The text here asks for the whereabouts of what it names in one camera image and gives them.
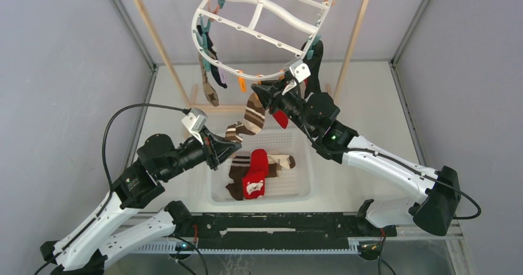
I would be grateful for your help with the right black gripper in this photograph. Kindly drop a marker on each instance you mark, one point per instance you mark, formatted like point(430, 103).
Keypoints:
point(273, 95)

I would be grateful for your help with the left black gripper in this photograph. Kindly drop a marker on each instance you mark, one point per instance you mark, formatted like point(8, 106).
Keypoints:
point(217, 151)

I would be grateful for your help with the red sock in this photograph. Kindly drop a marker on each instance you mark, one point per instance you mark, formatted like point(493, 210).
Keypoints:
point(281, 119)
point(253, 183)

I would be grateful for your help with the brown white wavy sock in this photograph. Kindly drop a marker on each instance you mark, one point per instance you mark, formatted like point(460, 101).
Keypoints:
point(252, 122)

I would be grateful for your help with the black sock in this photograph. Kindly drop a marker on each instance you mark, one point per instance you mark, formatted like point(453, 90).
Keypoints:
point(313, 60)

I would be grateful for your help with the brown cream striped sock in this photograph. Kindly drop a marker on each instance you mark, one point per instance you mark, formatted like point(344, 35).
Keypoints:
point(279, 162)

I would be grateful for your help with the argyle brown sock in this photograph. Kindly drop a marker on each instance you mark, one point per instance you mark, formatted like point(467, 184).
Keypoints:
point(209, 92)

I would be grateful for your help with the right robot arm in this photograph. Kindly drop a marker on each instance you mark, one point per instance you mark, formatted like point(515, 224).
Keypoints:
point(432, 196)

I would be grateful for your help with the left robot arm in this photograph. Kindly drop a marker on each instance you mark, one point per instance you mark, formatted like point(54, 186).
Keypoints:
point(95, 244)

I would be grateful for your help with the white oval clip hanger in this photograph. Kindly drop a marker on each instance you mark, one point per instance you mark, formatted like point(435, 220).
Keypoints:
point(221, 29)

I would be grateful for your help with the white plastic laundry basket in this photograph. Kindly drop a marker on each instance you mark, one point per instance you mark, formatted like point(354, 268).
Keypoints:
point(292, 185)

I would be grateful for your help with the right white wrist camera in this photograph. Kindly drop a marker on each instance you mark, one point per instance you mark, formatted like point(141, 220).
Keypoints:
point(298, 70)

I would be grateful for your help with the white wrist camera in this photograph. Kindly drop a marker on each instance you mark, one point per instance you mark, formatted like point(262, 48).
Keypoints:
point(298, 70)
point(194, 121)

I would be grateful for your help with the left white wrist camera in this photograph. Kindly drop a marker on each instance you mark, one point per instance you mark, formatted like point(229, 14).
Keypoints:
point(194, 121)

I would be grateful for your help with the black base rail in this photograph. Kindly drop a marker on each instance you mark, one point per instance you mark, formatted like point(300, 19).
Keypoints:
point(274, 229)

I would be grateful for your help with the white cable duct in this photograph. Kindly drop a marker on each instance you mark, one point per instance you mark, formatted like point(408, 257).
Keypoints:
point(175, 246)

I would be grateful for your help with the wooden drying rack frame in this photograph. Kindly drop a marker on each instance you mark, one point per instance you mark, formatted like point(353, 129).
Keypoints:
point(169, 25)

